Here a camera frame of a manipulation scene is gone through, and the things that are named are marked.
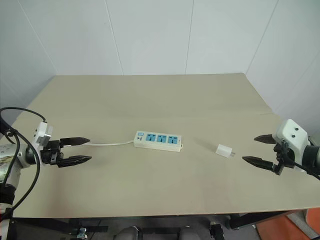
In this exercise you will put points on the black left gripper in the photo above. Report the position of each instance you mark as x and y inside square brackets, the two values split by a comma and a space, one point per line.
[51, 153]

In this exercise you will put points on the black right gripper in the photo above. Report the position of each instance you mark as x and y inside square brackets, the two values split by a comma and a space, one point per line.
[281, 160]

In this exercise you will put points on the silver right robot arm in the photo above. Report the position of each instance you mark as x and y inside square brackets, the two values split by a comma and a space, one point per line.
[312, 156]

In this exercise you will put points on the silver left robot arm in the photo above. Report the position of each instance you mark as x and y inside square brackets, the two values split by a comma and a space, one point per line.
[11, 160]

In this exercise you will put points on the white plug adapter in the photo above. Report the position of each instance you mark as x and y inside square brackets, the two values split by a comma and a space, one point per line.
[223, 151]

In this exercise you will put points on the white power strip blue sockets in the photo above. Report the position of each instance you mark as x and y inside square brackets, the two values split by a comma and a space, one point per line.
[160, 145]

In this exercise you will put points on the dark grey rounded shape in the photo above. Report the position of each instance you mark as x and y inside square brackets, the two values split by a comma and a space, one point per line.
[128, 233]

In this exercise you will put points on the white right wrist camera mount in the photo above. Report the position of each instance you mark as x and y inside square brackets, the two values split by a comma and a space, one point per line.
[291, 140]

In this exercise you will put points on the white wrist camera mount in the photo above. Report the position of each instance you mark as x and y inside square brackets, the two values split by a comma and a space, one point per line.
[291, 140]
[41, 135]

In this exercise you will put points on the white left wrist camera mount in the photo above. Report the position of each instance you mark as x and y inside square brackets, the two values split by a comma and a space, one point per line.
[41, 135]

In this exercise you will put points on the black table frame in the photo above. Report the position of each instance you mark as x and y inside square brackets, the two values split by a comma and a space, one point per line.
[255, 220]

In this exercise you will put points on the small metal bracket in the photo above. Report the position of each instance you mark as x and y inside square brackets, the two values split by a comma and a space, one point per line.
[81, 232]

